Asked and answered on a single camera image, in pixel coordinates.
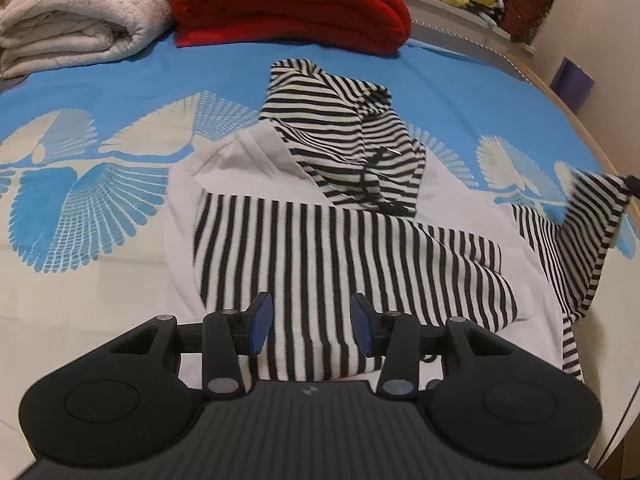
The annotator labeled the dark red cushion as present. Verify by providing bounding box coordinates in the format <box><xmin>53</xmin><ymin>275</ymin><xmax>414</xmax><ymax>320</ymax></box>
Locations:
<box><xmin>500</xmin><ymin>0</ymin><xmax>557</xmax><ymax>46</ymax></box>

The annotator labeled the purple box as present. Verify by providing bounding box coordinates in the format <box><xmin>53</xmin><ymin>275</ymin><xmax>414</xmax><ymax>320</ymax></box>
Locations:
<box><xmin>552</xmin><ymin>57</ymin><xmax>595</xmax><ymax>114</ymax></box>

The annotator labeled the black white striped hoodie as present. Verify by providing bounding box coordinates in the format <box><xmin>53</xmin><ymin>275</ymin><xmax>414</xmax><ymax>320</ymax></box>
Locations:
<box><xmin>162</xmin><ymin>58</ymin><xmax>632</xmax><ymax>382</ymax></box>

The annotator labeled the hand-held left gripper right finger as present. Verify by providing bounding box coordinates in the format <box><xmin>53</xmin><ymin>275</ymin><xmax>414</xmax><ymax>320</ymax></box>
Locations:
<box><xmin>349</xmin><ymin>292</ymin><xmax>512</xmax><ymax>397</ymax></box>

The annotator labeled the wooden bed frame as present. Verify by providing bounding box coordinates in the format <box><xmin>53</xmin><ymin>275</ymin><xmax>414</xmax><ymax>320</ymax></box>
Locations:
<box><xmin>505</xmin><ymin>42</ymin><xmax>640</xmax><ymax>186</ymax></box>

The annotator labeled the red folded blanket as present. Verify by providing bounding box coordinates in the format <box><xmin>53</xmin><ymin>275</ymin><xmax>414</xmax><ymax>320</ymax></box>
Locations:
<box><xmin>170</xmin><ymin>0</ymin><xmax>412</xmax><ymax>57</ymax></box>

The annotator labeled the white headboard shelf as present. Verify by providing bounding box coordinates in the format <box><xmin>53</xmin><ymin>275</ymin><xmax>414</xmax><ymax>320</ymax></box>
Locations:
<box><xmin>392</xmin><ymin>0</ymin><xmax>540</xmax><ymax>57</ymax></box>

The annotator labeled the blue white printed bedsheet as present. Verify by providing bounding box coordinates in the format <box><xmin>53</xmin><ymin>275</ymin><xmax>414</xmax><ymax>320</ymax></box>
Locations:
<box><xmin>0</xmin><ymin>35</ymin><xmax>640</xmax><ymax>466</ymax></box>

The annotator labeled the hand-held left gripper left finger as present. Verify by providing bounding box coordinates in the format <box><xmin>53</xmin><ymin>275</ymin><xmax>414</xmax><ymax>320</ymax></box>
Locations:
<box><xmin>102</xmin><ymin>291</ymin><xmax>274</xmax><ymax>401</ymax></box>

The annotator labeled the white fleece folded blanket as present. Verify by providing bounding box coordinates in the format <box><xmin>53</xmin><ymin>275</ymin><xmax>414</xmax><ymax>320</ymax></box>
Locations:
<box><xmin>0</xmin><ymin>0</ymin><xmax>174</xmax><ymax>80</ymax></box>

